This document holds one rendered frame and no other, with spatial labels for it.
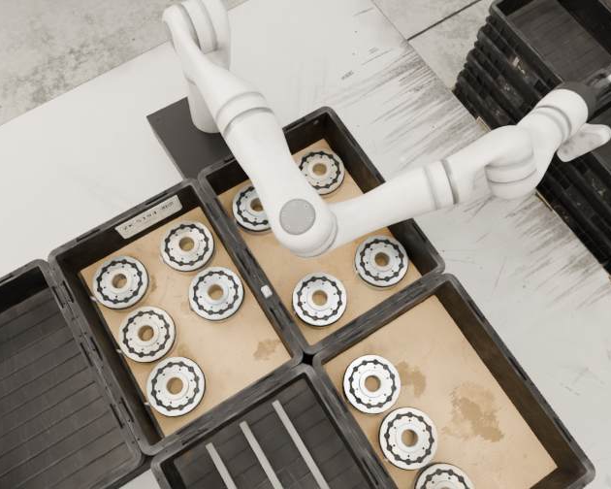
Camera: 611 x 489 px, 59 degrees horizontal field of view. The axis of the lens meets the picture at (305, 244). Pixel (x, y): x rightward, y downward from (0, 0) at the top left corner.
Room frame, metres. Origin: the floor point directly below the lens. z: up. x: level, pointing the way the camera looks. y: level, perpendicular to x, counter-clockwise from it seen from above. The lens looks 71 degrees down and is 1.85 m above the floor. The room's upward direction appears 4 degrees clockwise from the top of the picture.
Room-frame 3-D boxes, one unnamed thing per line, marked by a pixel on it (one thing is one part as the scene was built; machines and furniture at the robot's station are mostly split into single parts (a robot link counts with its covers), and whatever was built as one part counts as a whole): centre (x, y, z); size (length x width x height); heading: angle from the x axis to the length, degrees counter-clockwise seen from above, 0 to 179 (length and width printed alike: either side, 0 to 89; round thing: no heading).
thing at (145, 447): (0.19, 0.22, 0.92); 0.40 x 0.30 x 0.02; 36
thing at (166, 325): (0.15, 0.28, 0.86); 0.10 x 0.10 x 0.01
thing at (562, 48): (1.14, -0.72, 0.37); 0.40 x 0.30 x 0.45; 37
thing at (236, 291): (0.23, 0.16, 0.86); 0.10 x 0.10 x 0.01
